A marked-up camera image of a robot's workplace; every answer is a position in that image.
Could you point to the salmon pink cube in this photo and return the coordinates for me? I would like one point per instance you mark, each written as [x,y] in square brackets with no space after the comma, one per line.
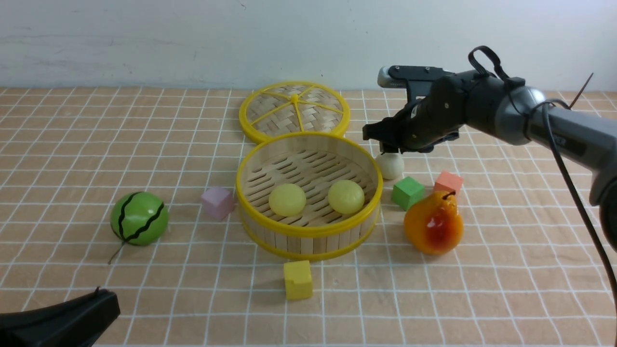
[449,182]

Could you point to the green toy watermelon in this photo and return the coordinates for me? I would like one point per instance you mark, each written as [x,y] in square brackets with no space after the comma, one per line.
[139,218]

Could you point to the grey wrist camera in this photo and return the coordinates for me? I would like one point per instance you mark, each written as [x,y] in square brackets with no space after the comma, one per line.
[416,80]

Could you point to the orange red toy pear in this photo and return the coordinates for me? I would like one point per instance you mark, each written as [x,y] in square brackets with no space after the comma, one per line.
[434,225]

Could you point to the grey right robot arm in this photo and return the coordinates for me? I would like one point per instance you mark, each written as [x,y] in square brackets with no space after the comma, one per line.
[522,114]

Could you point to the checked beige tablecloth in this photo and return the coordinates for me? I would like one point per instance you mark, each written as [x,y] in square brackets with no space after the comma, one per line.
[525,274]

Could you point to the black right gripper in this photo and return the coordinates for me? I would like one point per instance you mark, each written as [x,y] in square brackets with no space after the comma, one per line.
[423,123]

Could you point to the white bun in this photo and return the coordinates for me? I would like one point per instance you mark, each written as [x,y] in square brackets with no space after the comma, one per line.
[391,165]

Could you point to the bamboo steamer tray yellow rim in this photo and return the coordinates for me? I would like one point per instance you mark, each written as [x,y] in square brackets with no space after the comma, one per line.
[313,161]

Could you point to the green cube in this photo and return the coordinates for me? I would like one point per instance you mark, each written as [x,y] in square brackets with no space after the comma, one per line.
[407,192]

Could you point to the pale yellow bun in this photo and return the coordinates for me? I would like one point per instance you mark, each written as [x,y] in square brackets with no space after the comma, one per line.
[346,197]

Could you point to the yellow block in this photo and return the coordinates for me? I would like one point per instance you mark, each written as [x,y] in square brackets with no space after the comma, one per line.
[298,280]

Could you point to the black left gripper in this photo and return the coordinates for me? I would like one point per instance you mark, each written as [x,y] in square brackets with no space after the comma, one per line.
[78,322]

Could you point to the woven bamboo steamer lid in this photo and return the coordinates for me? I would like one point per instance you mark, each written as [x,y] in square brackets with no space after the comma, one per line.
[292,107]

